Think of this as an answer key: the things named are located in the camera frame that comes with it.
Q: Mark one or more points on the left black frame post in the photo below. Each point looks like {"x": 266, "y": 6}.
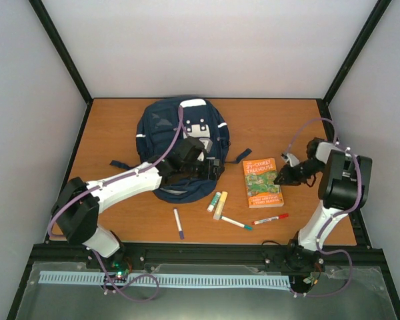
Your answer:
{"x": 61, "y": 49}

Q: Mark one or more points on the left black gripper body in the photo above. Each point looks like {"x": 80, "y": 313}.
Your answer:
{"x": 191, "y": 172}

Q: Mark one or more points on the purple cap marker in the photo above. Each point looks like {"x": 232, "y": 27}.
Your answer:
{"x": 178, "y": 222}

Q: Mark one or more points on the green white glue stick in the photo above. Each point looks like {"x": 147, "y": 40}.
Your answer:
{"x": 214, "y": 201}

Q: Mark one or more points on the right black frame post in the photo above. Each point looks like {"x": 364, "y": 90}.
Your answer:
{"x": 360, "y": 42}

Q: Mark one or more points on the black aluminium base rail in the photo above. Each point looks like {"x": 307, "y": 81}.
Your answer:
{"x": 275, "y": 258}

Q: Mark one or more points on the light blue cable duct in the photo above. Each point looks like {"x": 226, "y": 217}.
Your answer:
{"x": 174, "y": 281}

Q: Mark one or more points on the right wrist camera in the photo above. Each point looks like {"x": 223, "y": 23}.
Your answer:
{"x": 290, "y": 159}

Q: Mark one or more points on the black frame post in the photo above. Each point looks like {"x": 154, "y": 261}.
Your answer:
{"x": 360, "y": 42}
{"x": 61, "y": 49}

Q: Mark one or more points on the yellow highlighter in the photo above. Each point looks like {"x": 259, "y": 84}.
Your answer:
{"x": 220, "y": 205}

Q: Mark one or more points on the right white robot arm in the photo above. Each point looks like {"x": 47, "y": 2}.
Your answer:
{"x": 343, "y": 188}

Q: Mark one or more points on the teal cap marker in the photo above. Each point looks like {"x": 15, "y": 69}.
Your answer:
{"x": 231, "y": 221}

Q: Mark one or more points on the small circuit board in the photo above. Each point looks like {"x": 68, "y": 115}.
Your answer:
{"x": 121, "y": 270}

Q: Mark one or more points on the orange Treehouse book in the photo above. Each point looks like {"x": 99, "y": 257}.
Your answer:
{"x": 259, "y": 180}

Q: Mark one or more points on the navy blue backpack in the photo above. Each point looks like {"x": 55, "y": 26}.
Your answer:
{"x": 168, "y": 121}

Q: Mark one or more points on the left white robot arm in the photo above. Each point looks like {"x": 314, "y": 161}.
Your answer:
{"x": 78, "y": 206}

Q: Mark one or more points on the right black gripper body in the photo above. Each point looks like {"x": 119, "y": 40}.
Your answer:
{"x": 300, "y": 175}

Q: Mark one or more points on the red cap marker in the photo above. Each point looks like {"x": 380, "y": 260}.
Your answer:
{"x": 269, "y": 219}

